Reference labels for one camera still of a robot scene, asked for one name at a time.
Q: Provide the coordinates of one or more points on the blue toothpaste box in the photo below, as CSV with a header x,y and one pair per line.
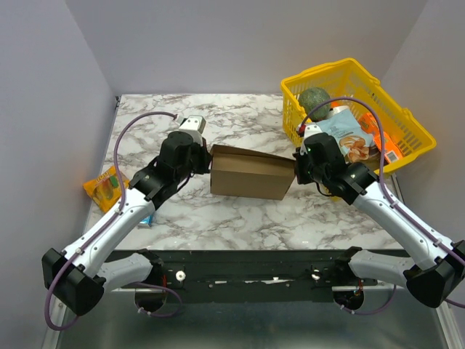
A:
x,y
147,222

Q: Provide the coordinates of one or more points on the white orange bottle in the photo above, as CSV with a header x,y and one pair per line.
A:
x,y
337,109

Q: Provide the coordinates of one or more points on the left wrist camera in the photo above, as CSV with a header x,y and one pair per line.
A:
x,y
194,126

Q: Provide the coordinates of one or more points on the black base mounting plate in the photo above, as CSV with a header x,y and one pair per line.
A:
x,y
253,276

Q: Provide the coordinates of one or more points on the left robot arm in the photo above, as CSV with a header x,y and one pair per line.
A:
x,y
112,232

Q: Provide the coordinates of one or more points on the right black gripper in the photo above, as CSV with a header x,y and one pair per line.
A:
x,y
300,169

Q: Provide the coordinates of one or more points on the green round melon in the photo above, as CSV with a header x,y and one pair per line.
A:
x,y
312,97

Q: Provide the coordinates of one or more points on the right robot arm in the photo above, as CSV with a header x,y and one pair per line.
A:
x,y
434,266

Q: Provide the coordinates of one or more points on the light blue snack pouch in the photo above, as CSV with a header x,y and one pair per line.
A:
x,y
354,143

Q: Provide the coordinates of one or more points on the orange candy bag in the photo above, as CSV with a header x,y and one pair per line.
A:
x,y
104,190

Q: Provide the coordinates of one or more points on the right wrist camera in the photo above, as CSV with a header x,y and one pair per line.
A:
x,y
308,130

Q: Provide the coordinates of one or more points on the orange snack box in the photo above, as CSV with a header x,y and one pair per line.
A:
x,y
369,125

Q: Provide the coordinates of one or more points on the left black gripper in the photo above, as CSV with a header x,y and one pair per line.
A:
x,y
206,158

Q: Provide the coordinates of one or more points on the brown cardboard box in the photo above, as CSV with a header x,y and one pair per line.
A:
x,y
250,174

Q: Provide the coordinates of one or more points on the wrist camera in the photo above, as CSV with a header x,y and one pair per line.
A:
x,y
308,130
194,126

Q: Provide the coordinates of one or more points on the yellow plastic basket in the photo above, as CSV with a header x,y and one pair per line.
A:
x,y
348,78

